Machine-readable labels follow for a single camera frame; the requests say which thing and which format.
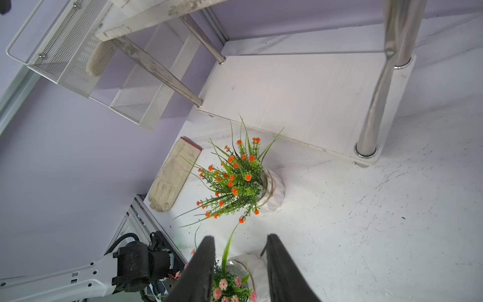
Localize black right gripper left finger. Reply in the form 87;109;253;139
164;236;216;301

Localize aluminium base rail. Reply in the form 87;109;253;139
105;194;189;302

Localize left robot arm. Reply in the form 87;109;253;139
1;231;186;301

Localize aluminium frame rails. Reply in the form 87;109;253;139
0;67;40;135

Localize white two-tier rack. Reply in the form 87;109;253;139
96;1;426;166

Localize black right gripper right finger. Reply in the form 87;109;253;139
265;234;321;302

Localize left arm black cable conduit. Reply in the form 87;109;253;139
103;232;141;255

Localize orange flower plant white pot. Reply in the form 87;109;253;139
184;121;285;223

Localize beige glove in mesh shelf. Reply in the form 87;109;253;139
86;41;117;78

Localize white mesh wall shelf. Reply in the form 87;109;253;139
6;1;174;130

